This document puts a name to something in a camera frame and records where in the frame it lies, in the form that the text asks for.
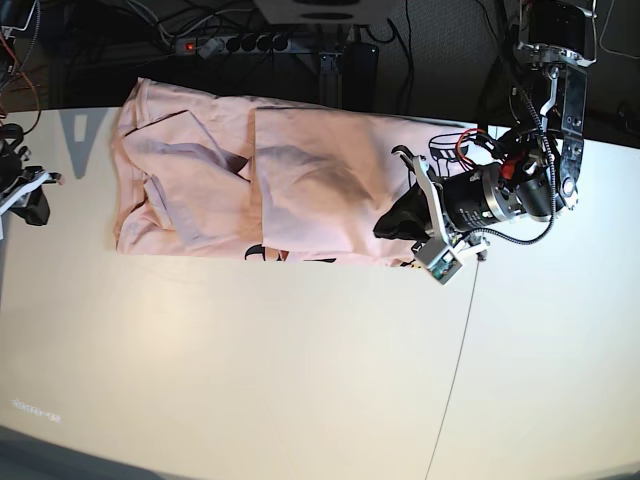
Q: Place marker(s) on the grey box under table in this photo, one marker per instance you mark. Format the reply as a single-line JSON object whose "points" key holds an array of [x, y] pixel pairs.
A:
{"points": [[325, 11]]}

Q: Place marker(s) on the pink T-shirt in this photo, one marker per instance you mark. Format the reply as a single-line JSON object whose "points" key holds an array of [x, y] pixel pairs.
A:
{"points": [[258, 178]]}

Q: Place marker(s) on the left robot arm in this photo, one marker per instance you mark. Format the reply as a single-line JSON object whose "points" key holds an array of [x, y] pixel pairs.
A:
{"points": [[534, 167]]}

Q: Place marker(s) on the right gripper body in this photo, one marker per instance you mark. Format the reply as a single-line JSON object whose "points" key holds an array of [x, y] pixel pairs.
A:
{"points": [[9, 174]]}

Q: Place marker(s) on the black power adapter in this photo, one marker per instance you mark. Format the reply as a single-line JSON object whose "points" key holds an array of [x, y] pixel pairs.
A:
{"points": [[360, 59]]}

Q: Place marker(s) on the black power strip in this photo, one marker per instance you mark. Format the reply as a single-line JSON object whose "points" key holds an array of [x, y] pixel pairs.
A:
{"points": [[252, 43]]}

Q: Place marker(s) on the aluminium table leg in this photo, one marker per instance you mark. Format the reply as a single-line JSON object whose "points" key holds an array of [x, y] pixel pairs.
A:
{"points": [[330, 80]]}

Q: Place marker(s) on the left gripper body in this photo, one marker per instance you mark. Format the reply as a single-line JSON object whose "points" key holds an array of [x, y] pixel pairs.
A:
{"points": [[465, 205]]}

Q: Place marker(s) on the white sticker label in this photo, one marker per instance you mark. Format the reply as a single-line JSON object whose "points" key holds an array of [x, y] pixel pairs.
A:
{"points": [[35, 411]]}

